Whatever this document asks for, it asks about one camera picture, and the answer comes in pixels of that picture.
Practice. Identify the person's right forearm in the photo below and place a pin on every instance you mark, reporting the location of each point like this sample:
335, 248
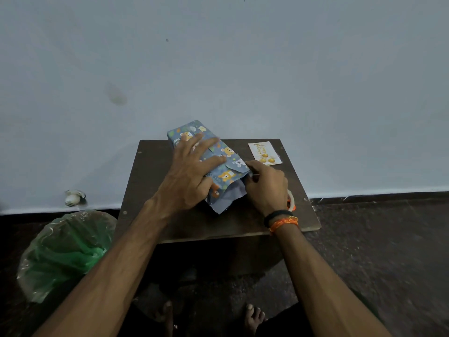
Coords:
322, 287

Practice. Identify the person's foot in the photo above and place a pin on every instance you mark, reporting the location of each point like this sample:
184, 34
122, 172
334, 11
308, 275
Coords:
165, 314
253, 319

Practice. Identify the person's right hand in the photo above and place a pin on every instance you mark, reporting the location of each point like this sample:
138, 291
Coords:
268, 189

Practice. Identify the person's left foot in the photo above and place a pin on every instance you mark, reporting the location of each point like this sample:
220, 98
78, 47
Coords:
165, 314

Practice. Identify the person's left middle finger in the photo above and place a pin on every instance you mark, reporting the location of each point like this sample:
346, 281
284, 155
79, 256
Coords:
207, 147

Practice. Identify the blue bear-print gift box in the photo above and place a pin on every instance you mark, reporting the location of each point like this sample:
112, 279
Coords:
228, 176

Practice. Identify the white card with gold balloons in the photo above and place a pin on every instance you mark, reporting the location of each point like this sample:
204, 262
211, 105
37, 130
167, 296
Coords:
265, 153

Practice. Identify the person's left hand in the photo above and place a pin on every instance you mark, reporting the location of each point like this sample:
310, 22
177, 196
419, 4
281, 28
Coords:
182, 182

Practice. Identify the person's left forearm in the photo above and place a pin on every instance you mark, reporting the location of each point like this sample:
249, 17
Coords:
112, 273

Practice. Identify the orange clear tape roll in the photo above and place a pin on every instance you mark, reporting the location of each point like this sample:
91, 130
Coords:
291, 201

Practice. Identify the person's right thumb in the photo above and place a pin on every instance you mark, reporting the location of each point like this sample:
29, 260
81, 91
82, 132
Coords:
249, 184

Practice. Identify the black wristband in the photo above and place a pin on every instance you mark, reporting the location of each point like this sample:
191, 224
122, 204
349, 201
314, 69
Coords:
277, 215

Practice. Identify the person's right foot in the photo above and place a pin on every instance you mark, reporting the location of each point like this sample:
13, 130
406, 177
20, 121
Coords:
253, 319

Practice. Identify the white wall fitting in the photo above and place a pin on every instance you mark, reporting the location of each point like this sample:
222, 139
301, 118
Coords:
73, 198

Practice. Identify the person's left thumb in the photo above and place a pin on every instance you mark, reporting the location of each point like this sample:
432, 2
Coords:
209, 185

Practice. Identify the green plastic bag bin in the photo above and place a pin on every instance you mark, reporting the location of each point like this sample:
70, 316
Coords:
63, 252

